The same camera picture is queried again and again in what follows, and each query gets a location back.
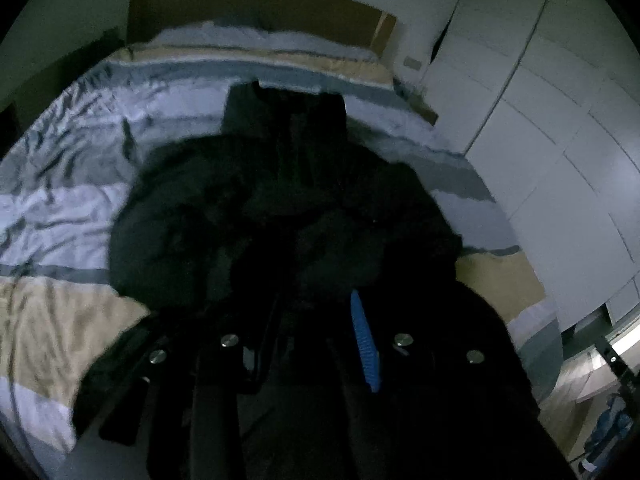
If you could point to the wooden headboard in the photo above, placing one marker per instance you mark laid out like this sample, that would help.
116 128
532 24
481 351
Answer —
250 5

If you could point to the black padded jacket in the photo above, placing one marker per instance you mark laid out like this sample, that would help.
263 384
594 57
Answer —
280 185

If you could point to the white wardrobe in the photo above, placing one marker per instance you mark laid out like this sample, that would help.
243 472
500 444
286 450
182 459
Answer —
550 135

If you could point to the black stand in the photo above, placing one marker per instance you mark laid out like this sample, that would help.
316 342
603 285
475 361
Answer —
616 362

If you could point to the white pillow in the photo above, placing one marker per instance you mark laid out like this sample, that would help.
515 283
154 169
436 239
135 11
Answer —
280 40

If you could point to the wall switch plate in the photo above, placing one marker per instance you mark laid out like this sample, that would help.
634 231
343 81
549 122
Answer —
412 63

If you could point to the striped duvet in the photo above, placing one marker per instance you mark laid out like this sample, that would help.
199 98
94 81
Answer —
75 210

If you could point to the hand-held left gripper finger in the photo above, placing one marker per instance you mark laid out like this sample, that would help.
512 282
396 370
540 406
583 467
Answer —
365 347

